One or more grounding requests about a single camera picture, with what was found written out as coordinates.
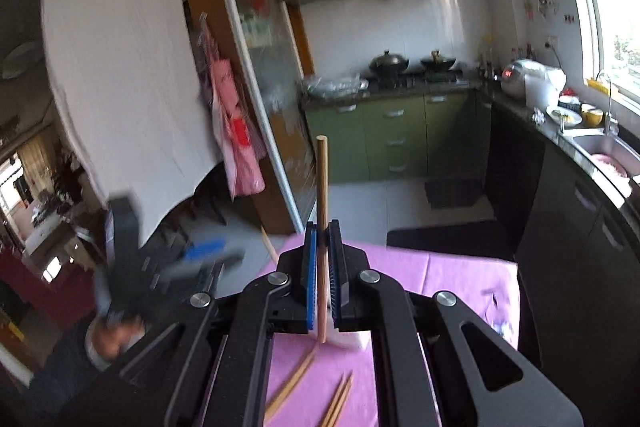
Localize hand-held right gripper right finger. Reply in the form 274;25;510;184
327;219;583;427

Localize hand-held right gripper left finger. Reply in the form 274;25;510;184
117;223;321;427

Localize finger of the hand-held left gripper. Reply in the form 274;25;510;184
180;237;247;274

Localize wooden chopstick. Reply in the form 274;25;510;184
260;227;278;265
316;135;331;345
330;374;355;427
320;372;348;427
264;347;317;423

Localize white plastic utensil holder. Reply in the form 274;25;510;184
314;302;372;354

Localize person's left forearm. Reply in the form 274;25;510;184
27;332;126;413

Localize person's left hand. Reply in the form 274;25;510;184
87;317;148;370

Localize red cabinet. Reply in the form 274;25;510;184
0;252;101;333

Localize purple floral tablecloth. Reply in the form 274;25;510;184
210;234;521;427

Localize pink apron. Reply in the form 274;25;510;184
207;42;266;198

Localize large dark floor mat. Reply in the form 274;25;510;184
387;219;516;263

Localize small dark floor mat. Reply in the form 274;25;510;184
424;181;483;210

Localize green lower cabinets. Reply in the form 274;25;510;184
305;89;493;185

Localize white hanging sheet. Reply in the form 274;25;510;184
41;0;226;243

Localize clear plastic bag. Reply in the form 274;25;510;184
300;74;370;102

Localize checked apron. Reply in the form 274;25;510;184
197;14;221;108

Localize glass sliding door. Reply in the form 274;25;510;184
209;0;321;235

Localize gas stove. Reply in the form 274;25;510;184
367;72;461;88

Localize black wok with lid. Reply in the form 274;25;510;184
369;50;408;78
420;50;458;74

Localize dark counter cabinets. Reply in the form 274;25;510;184
482;92;640;408

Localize condiment bottles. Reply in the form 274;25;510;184
477;34;501;80

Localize white rice cooker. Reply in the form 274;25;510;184
500;58;567;108

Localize white plate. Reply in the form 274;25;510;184
546;105;583;126

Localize steel sink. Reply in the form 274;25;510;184
560;129;636;198

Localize yellow bowl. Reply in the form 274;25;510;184
580;106;605;128

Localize small steel faucet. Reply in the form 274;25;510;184
596;73;619;136

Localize yellow sill container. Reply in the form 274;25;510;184
585;78;621;95

